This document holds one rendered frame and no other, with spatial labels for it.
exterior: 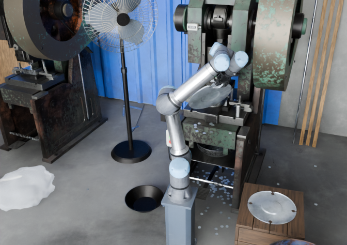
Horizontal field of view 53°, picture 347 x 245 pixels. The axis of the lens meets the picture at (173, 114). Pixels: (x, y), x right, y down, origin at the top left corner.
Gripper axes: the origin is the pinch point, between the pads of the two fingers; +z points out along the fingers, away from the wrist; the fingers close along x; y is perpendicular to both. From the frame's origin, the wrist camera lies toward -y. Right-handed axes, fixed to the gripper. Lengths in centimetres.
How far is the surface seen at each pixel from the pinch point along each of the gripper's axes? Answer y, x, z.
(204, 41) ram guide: -10.6, -34.7, 9.4
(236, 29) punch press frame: -23.2, -29.6, -9.4
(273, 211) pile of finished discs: -13, 81, 15
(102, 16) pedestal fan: 36, -90, 52
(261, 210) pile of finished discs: -7, 78, 19
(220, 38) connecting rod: -21.7, -33.5, 7.2
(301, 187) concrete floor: -82, 80, 67
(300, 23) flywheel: -51, -16, -30
